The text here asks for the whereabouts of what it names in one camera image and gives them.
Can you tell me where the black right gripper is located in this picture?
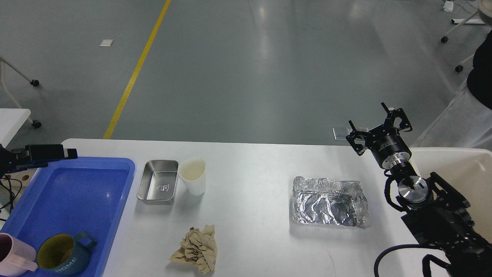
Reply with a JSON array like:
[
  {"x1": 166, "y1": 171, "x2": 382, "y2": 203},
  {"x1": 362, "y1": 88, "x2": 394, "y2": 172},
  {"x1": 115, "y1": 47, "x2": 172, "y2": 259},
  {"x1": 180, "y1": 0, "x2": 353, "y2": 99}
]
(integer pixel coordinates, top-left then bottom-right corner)
[{"x1": 346, "y1": 102, "x2": 413, "y2": 170}]

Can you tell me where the stainless steel rectangular container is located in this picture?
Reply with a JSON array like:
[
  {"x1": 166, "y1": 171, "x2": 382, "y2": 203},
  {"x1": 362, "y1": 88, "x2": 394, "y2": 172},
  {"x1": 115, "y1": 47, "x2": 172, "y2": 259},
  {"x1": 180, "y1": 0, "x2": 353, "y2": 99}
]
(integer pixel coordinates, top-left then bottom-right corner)
[{"x1": 136, "y1": 160, "x2": 179, "y2": 205}]

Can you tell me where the teal mug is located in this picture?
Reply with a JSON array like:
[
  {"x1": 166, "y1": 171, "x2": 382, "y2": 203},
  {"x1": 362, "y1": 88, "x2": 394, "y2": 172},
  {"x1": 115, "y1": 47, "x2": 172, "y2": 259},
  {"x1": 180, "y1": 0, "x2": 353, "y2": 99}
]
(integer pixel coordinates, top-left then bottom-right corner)
[{"x1": 36, "y1": 231, "x2": 98, "y2": 276}]

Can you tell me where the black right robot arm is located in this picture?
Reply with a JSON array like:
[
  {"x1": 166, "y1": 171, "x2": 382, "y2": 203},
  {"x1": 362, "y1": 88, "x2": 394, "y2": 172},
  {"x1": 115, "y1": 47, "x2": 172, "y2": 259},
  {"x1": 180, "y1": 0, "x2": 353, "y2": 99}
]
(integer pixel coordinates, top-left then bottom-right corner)
[{"x1": 346, "y1": 102, "x2": 492, "y2": 277}]

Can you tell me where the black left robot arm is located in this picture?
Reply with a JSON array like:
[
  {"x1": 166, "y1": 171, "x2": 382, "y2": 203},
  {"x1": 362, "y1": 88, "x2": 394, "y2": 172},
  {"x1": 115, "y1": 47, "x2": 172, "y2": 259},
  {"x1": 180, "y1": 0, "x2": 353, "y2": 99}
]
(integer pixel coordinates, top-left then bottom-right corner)
[{"x1": 0, "y1": 144, "x2": 78, "y2": 176}]

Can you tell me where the clear floor plate left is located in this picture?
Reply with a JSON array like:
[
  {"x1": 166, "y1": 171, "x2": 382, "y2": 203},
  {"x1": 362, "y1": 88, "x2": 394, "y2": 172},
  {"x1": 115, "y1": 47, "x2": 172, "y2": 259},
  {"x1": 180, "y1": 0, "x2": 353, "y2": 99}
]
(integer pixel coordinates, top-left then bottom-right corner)
[{"x1": 332, "y1": 127, "x2": 351, "y2": 141}]

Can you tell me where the crumpled aluminium foil tray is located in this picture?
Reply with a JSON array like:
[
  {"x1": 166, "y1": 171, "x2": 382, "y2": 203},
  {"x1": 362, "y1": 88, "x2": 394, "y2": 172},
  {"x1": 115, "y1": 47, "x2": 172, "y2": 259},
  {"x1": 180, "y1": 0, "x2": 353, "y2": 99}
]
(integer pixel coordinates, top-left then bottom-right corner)
[{"x1": 291, "y1": 176, "x2": 372, "y2": 229}]

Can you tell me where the white plastic bin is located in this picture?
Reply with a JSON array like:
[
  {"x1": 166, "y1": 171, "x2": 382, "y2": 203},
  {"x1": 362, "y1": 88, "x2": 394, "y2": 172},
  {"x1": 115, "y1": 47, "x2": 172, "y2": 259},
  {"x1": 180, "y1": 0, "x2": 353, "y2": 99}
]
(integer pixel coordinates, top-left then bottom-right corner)
[{"x1": 411, "y1": 147, "x2": 492, "y2": 242}]

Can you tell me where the wheeled chair base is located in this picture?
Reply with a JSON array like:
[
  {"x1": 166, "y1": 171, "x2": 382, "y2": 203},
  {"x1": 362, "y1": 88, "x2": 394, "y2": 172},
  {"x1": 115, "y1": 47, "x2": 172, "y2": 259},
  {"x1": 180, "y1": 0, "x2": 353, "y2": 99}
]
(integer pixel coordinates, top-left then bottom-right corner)
[{"x1": 441, "y1": 0, "x2": 492, "y2": 73}]

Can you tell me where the white paper cup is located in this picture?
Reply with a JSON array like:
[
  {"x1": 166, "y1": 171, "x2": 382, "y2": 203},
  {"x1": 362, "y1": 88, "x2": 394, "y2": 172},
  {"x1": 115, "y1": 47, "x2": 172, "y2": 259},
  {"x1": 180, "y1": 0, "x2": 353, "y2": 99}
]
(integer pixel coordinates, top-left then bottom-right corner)
[{"x1": 178, "y1": 157, "x2": 206, "y2": 196}]

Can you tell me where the crumpled brown paper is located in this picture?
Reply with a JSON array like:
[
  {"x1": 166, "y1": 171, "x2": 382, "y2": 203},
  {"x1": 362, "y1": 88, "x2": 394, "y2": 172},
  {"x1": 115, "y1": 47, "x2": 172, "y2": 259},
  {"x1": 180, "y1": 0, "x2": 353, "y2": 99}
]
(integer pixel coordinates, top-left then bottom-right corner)
[{"x1": 169, "y1": 225, "x2": 218, "y2": 275}]

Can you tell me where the white paper on floor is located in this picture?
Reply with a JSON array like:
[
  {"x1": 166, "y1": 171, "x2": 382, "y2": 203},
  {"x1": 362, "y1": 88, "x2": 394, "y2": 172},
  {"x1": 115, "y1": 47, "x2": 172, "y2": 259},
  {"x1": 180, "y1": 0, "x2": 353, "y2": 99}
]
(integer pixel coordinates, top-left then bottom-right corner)
[{"x1": 100, "y1": 39, "x2": 114, "y2": 47}]

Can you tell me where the blue plastic tray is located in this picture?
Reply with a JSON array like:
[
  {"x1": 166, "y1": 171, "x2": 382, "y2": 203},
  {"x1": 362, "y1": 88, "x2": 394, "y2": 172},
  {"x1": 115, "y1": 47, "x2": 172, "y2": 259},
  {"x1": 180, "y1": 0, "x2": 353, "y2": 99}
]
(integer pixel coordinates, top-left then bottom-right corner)
[{"x1": 1, "y1": 157, "x2": 135, "y2": 277}]

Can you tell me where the wheeled stand left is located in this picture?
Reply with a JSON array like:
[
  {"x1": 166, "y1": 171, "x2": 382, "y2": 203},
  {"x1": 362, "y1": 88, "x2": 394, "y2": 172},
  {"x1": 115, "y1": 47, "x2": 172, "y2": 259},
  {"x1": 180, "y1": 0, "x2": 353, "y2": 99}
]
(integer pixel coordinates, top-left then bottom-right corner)
[{"x1": 0, "y1": 55, "x2": 41, "y2": 108}]

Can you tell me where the white side table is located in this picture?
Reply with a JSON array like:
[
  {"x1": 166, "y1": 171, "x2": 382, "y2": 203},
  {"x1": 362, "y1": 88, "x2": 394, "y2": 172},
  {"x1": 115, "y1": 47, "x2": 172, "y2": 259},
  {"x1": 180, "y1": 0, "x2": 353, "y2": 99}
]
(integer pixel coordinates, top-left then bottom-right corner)
[{"x1": 0, "y1": 108, "x2": 31, "y2": 147}]

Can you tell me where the pink mug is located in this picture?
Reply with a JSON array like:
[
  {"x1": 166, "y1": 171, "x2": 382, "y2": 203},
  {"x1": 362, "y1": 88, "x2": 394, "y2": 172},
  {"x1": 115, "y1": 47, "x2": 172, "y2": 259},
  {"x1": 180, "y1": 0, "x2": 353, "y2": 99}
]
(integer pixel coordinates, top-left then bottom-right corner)
[{"x1": 0, "y1": 233, "x2": 38, "y2": 277}]

